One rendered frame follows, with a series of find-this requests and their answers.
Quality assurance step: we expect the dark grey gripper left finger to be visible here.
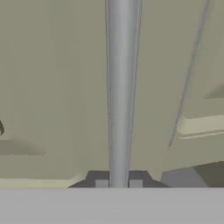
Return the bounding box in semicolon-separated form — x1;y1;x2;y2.
67;170;111;189

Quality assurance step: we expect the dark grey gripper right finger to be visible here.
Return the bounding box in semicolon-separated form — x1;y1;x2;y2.
128;170;169;189

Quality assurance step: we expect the grey metal cabinet door handle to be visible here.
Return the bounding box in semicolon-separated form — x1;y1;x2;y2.
104;0;144;189
167;0;212;148

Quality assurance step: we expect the beige cabinet door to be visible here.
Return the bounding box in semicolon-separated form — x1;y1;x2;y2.
160;0;224;173
0;0;202;189

